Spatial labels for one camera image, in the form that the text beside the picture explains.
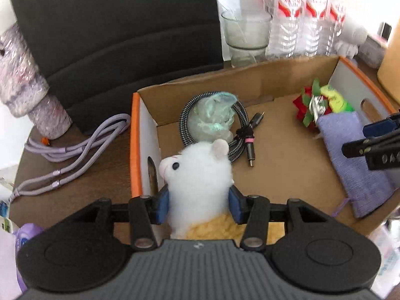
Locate purple knitted pouch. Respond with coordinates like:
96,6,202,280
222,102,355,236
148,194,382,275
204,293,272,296
317,112,399,218

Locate white and yellow plush toy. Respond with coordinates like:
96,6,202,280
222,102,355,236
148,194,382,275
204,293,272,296
158,139,282,246

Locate black braided usb cable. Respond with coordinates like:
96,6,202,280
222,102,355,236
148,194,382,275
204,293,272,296
179,91,267,168

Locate red green christmas decoration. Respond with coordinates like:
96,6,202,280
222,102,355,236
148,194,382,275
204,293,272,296
293,78,332,132

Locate yellow green packet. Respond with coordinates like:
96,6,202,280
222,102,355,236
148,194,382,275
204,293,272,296
321,85,355,113

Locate yellow thermos jug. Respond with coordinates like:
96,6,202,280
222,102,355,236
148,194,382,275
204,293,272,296
377,23,400,103

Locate red cardboard box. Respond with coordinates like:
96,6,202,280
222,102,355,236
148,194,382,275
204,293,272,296
130,57,399,235

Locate teal plastic wrap ball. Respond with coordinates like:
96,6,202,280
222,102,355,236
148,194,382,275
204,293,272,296
187,92,237,143

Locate small white figurine fan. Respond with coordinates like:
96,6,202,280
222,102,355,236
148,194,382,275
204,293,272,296
333,20,368,59

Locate water bottle pack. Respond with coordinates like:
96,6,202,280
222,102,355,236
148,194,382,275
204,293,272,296
239,0,346,59

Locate purple tissue box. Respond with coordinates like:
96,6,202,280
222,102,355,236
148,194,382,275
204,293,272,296
0,221,45,300

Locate purple flower vase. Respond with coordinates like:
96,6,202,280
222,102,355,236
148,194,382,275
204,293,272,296
1,24,72,140

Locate glass cup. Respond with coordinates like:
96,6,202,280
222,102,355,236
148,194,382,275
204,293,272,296
221,9,273,68

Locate purple cable bundle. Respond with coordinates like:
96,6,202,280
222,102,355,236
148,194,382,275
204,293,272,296
7,113,132,203

